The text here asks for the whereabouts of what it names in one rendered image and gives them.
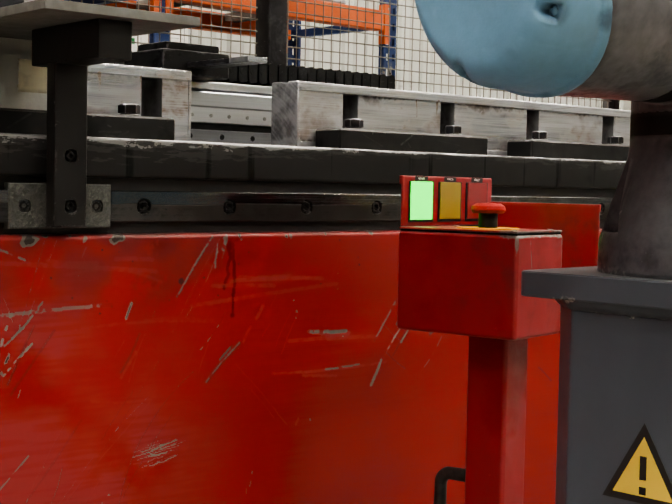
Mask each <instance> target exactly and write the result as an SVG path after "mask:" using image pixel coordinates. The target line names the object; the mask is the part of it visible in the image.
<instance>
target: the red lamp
mask: <svg viewBox="0 0 672 504"><path fill-rule="evenodd" d="M476 203H487V183H468V191H467V219H479V213H473V212H472V210H471V207H472V205H474V204H476Z"/></svg>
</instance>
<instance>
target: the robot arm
mask: <svg viewBox="0 0 672 504"><path fill-rule="evenodd" d="M415 4H416V9H417V12H418V16H419V19H420V22H421V25H422V27H423V30H424V32H425V34H426V36H427V38H428V40H429V42H430V44H431V45H432V47H433V49H434V50H435V52H436V53H437V54H438V56H439V57H440V58H441V59H442V60H443V62H444V63H445V64H446V65H447V66H448V67H449V68H450V69H452V70H453V71H454V72H455V73H457V74H458V75H459V76H461V77H463V78H465V79H467V80H468V81H470V82H472V83H474V84H477V85H479V86H483V87H487V88H492V89H500V90H506V91H508V92H511V93H513V94H517V95H520V96H525V97H532V98H549V97H555V96H571V97H584V98H598V99H611V100H625V101H631V115H630V144H629V153H628V158H627V161H626V164H625V166H624V169H623V172H622V175H621V177H620V180H619V183H618V186H617V189H616V191H615V194H614V197H613V200H612V202H611V205H610V208H609V211H608V214H607V217H606V220H605V223H604V227H603V230H602V231H601V234H600V236H599V241H598V267H597V271H599V272H602V273H606V274H612V275H620V276H629V277H639V278H651V279H664V280H672V0H415Z"/></svg>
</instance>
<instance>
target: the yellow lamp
mask: <svg viewBox="0 0 672 504"><path fill-rule="evenodd" d="M460 199H461V183H458V182H440V215H439V219H460Z"/></svg>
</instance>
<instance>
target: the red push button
mask: <svg viewBox="0 0 672 504"><path fill-rule="evenodd" d="M471 210H472V212H473V213H479V220H478V227H479V228H498V214H502V213H504V212H505V211H506V208H505V206H504V205H502V204H500V203H476V204H474V205H472V207H471Z"/></svg>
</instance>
